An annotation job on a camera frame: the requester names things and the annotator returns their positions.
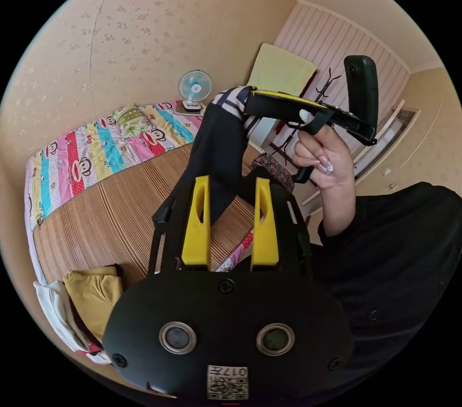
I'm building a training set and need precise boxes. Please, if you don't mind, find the pile of clothes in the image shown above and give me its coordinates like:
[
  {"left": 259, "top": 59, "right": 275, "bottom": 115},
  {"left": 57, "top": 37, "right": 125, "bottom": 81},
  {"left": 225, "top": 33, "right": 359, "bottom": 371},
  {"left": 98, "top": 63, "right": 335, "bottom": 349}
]
[{"left": 33, "top": 265, "right": 126, "bottom": 365}]

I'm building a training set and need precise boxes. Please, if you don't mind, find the beige cupboard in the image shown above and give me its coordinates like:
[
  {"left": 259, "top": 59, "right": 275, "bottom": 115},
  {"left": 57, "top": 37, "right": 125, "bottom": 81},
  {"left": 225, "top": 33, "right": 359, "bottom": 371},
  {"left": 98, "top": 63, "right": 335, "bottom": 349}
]
[{"left": 353, "top": 67, "right": 462, "bottom": 200}]

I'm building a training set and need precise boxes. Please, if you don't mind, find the person's right forearm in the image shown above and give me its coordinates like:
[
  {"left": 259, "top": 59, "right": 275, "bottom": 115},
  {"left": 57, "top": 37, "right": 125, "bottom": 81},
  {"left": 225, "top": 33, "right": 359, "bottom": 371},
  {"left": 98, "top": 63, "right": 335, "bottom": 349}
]
[{"left": 317, "top": 181, "right": 359, "bottom": 238}]

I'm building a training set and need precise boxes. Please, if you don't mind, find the bed with mat and quilt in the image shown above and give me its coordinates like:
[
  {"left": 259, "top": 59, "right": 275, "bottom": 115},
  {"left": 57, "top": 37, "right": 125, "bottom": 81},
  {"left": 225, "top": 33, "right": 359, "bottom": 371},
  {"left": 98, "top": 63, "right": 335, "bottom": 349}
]
[{"left": 24, "top": 100, "right": 266, "bottom": 306}]

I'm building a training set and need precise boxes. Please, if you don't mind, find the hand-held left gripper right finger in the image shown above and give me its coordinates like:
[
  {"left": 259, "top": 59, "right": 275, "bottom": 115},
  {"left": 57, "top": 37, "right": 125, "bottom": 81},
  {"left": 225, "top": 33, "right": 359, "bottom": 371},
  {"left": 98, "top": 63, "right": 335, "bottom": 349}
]
[{"left": 251, "top": 177, "right": 280, "bottom": 269}]

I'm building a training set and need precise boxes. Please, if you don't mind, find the yellow towel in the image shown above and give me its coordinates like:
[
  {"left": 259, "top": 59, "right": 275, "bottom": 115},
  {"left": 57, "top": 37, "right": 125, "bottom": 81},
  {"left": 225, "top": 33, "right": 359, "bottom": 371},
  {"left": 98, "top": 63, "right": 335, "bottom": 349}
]
[{"left": 248, "top": 42, "right": 319, "bottom": 98}]

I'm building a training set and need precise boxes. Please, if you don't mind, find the person's right hand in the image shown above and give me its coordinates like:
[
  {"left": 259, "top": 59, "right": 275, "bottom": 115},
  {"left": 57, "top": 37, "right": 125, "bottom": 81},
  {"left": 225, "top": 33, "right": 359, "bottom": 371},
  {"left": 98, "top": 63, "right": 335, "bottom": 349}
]
[{"left": 292, "top": 109, "right": 357, "bottom": 192}]

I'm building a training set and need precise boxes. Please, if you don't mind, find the small blue table fan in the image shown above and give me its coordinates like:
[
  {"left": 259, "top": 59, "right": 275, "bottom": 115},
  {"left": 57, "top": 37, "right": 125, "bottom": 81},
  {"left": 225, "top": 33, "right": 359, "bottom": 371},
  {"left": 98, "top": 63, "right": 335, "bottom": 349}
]
[{"left": 177, "top": 69, "right": 214, "bottom": 114}]

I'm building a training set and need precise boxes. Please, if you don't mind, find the person's body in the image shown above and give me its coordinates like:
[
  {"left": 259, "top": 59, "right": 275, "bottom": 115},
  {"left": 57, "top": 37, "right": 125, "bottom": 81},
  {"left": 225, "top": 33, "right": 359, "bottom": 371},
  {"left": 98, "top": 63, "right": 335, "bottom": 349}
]
[{"left": 308, "top": 182, "right": 462, "bottom": 382}]

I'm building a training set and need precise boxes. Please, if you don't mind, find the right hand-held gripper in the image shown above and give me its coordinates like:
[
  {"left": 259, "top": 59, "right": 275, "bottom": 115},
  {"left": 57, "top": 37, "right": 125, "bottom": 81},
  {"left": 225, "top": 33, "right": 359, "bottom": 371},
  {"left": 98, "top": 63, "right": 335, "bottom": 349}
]
[{"left": 244, "top": 89, "right": 378, "bottom": 184}]

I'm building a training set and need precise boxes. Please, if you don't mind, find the green floral pillow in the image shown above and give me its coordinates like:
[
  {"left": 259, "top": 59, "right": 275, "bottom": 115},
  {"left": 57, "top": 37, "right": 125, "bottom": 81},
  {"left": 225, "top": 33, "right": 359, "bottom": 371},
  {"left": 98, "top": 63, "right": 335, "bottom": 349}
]
[{"left": 111, "top": 103, "right": 153, "bottom": 139}]

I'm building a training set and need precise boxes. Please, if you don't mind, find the black coat rack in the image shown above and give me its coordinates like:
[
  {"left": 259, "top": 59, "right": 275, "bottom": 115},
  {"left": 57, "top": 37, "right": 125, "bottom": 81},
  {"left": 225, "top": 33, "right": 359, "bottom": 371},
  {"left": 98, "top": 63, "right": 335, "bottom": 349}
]
[{"left": 269, "top": 66, "right": 343, "bottom": 164}]

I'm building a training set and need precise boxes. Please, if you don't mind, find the black patterned long sleeve shirt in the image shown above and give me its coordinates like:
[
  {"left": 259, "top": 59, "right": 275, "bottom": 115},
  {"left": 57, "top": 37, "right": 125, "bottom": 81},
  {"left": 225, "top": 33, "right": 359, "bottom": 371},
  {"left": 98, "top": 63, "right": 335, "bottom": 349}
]
[{"left": 172, "top": 85, "right": 295, "bottom": 229}]

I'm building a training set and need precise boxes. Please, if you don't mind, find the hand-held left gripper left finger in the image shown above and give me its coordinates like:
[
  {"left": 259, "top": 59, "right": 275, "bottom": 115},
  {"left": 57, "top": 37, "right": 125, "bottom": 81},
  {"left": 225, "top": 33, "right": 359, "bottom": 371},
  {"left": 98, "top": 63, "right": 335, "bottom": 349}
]
[{"left": 181, "top": 175, "right": 211, "bottom": 267}]

